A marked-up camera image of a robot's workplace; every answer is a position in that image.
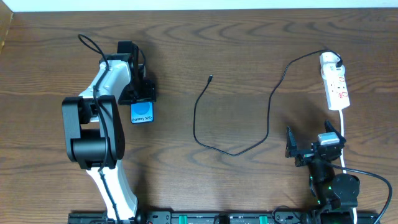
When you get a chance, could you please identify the black USB charging cable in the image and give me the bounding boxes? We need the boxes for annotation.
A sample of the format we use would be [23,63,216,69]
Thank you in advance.
[193,49,344,157]

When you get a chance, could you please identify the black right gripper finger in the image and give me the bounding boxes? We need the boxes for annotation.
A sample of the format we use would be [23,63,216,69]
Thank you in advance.
[285,126,298,157]
[324,120,341,137]

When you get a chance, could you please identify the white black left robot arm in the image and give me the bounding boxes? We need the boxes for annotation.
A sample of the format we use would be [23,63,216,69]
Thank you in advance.
[62,34,156,223]

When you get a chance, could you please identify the white power strip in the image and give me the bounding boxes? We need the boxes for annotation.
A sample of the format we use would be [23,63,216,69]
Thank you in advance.
[323,75,350,111]

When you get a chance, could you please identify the white USB charger adapter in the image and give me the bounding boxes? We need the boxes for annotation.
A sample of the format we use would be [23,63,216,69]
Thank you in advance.
[320,52,345,80]

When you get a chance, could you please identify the white power strip cord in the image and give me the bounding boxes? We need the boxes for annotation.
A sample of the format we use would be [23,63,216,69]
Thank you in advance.
[338,108,358,224]

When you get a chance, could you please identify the blue Galaxy smartphone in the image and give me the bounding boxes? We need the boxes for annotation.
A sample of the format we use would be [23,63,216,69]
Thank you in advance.
[131,102,154,124]

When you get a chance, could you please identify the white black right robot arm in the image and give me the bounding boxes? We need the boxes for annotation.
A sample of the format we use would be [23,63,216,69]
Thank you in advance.
[285,120,360,223]

